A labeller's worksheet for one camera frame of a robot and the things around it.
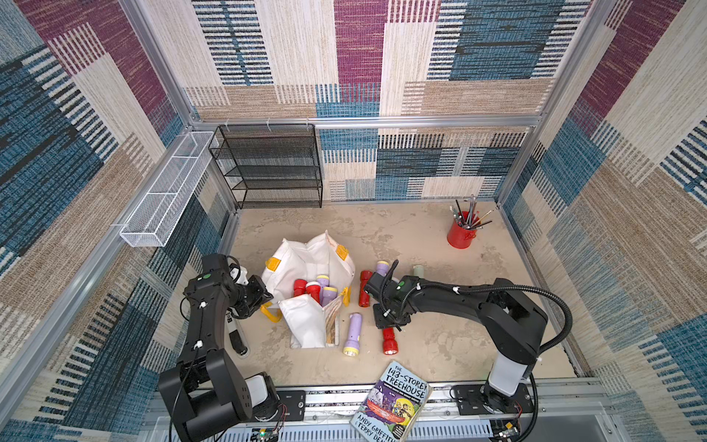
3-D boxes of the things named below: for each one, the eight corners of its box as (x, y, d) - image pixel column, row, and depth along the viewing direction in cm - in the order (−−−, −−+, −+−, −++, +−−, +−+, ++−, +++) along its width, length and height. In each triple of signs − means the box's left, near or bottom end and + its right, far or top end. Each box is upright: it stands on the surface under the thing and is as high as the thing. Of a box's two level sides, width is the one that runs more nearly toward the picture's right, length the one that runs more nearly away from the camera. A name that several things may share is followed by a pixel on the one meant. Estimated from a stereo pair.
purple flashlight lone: (343, 355, 83) (343, 352, 81) (350, 314, 91) (350, 311, 89) (357, 357, 82) (357, 354, 80) (363, 316, 90) (363, 313, 88)
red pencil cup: (450, 249, 108) (458, 229, 98) (445, 232, 113) (453, 211, 104) (472, 249, 108) (483, 229, 98) (467, 231, 113) (476, 211, 104)
